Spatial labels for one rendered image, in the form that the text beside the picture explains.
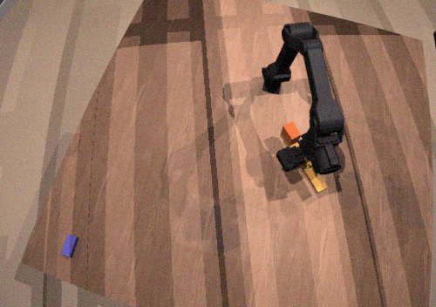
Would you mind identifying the blue rectangular block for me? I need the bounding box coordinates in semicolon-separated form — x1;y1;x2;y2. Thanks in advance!
61;235;78;257

